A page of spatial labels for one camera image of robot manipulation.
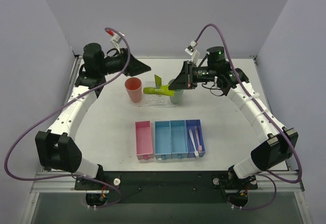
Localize orange plastic cup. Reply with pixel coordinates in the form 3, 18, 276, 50
124, 77, 142, 103

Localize green plastic cup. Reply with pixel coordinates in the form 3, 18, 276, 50
170, 89, 184, 105

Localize yellow-green toothpaste tube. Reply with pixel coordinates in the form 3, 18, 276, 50
154, 74, 162, 88
143, 85, 175, 97

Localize clear textured plastic box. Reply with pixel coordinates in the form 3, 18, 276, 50
142, 81, 170, 106

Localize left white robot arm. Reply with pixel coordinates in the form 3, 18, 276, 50
35, 43, 151, 189

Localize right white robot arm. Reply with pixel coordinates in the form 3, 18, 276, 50
169, 46, 298, 180

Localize clear textured oval tray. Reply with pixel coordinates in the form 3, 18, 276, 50
132, 90, 183, 107

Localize pink toothbrush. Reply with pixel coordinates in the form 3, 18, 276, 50
195, 126, 202, 153

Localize white toothbrush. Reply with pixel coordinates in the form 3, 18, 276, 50
189, 129, 199, 158

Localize light blue bin middle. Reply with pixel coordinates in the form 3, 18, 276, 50
171, 120, 188, 159

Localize light blue bin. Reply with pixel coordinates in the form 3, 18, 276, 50
154, 121, 172, 160
171, 120, 188, 159

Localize light blue bin left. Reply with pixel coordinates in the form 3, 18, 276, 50
154, 121, 172, 160

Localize pink storage bin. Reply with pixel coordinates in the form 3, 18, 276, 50
135, 121, 154, 160

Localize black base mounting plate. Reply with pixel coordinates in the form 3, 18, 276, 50
74, 171, 258, 204

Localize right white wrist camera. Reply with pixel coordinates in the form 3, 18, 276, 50
185, 40, 200, 64

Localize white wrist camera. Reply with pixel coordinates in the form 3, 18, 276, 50
105, 29, 125, 53
185, 40, 200, 64

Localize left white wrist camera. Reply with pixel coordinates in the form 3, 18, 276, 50
105, 29, 125, 53

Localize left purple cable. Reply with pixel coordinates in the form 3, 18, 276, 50
4, 26, 132, 208

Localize purple cable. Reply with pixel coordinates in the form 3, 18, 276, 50
194, 23, 303, 210
4, 26, 132, 208

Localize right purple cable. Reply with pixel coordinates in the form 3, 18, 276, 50
194, 23, 303, 210

